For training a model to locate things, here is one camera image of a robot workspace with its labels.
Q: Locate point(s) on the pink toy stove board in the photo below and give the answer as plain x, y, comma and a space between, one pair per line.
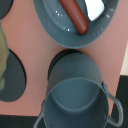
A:
27, 38

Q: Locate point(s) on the grey frying pan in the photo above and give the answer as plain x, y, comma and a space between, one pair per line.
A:
60, 28

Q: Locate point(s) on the grey cooking pot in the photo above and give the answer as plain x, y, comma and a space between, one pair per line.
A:
77, 97

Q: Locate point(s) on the black stove burner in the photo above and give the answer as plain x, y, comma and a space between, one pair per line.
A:
15, 79

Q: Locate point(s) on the white toy fish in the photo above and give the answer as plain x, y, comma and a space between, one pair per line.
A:
94, 8

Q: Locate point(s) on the beige woven placemat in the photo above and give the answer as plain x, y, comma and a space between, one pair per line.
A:
124, 69

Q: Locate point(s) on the brown toy sausage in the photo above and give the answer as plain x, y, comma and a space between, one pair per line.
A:
76, 15

